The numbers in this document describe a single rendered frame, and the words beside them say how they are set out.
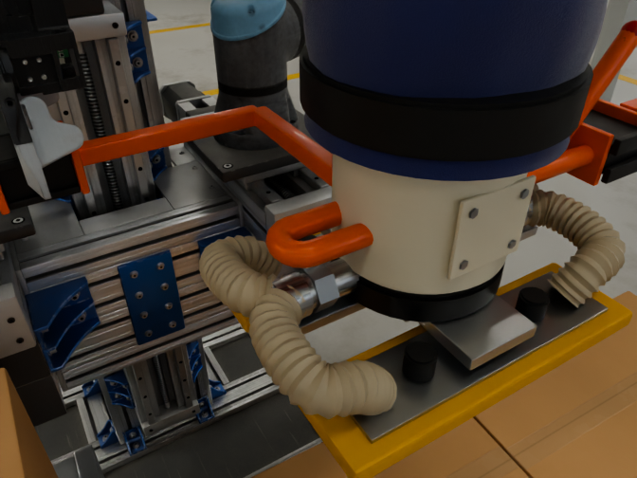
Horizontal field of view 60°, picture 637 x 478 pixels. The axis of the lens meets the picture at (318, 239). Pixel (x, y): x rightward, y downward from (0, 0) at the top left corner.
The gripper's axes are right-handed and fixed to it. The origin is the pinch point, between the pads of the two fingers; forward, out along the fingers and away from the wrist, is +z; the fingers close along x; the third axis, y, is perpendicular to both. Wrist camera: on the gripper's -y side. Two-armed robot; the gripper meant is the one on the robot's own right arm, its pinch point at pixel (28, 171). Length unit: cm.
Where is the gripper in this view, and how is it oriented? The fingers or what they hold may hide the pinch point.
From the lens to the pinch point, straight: 65.0
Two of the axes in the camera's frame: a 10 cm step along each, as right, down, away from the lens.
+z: 0.0, 8.2, 5.8
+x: -5.2, -4.9, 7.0
